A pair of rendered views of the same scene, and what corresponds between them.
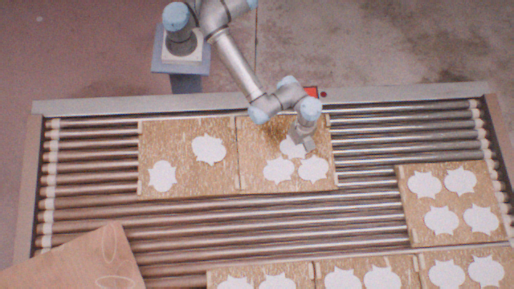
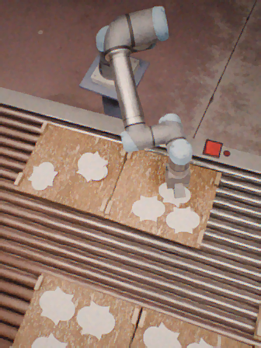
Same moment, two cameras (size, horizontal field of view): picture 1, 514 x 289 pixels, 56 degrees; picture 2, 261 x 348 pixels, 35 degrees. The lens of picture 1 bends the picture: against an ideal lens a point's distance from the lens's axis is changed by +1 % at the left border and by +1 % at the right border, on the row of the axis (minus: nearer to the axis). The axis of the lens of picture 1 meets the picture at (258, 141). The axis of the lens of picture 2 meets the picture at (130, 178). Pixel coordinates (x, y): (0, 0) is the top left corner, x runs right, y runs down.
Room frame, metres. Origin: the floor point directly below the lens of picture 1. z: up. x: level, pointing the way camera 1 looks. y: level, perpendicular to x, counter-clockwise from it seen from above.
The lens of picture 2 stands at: (0.19, -0.42, 2.56)
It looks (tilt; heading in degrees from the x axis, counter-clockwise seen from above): 66 degrees down; 40
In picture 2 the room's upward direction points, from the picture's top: 6 degrees counter-clockwise
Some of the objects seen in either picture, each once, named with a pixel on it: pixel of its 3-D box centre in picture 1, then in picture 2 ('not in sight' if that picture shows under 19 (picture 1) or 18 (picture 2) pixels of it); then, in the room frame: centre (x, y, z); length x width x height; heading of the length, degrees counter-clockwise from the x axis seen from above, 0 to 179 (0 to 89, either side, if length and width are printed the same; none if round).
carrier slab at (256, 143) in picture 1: (285, 152); (163, 195); (0.76, -0.12, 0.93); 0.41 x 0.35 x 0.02; 105
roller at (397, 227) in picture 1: (286, 235); (130, 273); (0.42, -0.19, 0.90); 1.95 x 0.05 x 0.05; 106
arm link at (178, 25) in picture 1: (178, 20); (111, 43); (1.21, 0.45, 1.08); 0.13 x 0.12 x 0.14; 137
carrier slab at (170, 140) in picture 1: (188, 156); (73, 167); (0.65, 0.28, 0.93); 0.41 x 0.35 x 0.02; 106
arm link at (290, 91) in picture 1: (289, 94); (168, 132); (0.85, -0.07, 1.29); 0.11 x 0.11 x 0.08; 47
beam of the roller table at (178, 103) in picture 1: (271, 101); (173, 144); (1.01, -0.02, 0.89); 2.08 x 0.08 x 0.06; 106
